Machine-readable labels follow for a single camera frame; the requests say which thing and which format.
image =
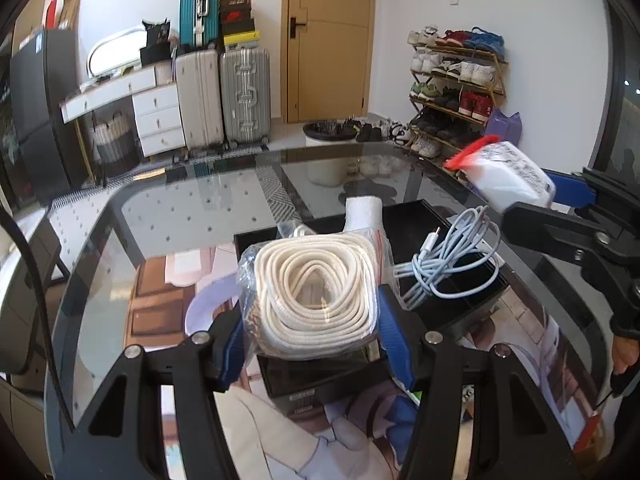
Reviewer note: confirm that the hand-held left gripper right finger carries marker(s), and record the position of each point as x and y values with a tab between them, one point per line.
395	340

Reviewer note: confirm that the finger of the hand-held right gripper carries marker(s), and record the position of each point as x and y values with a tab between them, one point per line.
570	190
550	230

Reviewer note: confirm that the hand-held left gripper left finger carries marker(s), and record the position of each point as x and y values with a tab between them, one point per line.
232	355

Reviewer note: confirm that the white pouch with red zip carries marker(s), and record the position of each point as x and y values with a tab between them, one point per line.
510	175

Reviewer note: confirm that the black cardboard box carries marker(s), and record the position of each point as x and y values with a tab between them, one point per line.
425	225

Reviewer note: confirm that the person's right hand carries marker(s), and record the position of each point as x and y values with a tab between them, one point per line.
625	355

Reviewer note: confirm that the purple bag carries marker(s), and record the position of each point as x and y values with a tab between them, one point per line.
502	127

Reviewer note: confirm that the printed cartoon desk mat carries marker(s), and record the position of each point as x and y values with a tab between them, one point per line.
350	440

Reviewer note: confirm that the wooden shoe rack with shoes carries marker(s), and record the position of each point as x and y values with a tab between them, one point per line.
455	95

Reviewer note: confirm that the white and black shoes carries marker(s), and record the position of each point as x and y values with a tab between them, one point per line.
400	131

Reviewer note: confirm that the white trash bin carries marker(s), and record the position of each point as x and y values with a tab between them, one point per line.
325	135

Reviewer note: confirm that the woven laundry basket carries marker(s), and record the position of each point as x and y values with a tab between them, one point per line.
115	142

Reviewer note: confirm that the cream suitcase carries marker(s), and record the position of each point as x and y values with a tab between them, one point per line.
200	100

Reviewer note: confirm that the silver suitcase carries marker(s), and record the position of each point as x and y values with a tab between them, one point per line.
245	95

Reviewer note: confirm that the white vanity desk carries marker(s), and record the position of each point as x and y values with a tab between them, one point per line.
135	105

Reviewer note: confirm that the tan wooden door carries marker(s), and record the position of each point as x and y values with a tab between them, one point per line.
327	35

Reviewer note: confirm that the dark grey fridge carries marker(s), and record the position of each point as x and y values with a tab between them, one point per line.
40	110

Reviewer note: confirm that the black handbag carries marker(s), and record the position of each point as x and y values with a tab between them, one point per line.
155	42

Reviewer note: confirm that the oval white-framed mirror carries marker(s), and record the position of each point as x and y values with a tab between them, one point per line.
112	50

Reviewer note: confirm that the stack of shoe boxes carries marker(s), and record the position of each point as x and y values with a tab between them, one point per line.
239	17

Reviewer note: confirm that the teal suitcase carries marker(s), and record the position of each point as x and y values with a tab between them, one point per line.
200	7

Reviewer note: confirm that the brown cardboard sheet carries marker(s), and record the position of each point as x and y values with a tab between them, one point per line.
70	10

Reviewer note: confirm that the red flat box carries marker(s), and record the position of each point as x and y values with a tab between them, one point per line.
50	12

